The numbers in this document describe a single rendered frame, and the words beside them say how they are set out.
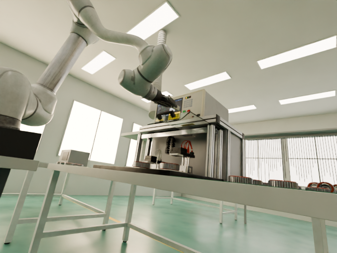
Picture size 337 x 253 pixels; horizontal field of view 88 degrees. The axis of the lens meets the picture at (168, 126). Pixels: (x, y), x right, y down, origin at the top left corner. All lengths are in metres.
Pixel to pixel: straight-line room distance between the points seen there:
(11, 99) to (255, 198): 0.93
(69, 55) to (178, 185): 0.95
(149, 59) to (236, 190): 0.62
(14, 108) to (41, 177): 4.65
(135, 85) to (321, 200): 0.76
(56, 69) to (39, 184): 4.58
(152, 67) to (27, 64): 5.18
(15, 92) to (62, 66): 0.33
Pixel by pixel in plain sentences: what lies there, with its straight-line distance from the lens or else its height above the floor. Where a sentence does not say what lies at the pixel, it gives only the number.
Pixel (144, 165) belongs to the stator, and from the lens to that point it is 1.11.
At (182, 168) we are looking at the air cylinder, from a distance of 1.09.
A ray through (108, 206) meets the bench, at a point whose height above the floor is 0.30.
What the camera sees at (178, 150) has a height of 0.90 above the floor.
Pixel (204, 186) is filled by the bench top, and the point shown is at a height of 0.73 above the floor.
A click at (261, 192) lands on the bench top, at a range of 0.50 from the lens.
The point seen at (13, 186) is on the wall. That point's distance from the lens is 5.47.
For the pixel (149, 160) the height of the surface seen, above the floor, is 0.84.
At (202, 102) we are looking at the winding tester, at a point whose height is 1.22.
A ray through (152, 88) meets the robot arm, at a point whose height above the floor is 1.18.
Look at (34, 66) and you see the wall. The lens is 5.89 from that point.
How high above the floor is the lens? 0.74
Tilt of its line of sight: 16 degrees up
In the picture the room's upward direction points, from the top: 7 degrees clockwise
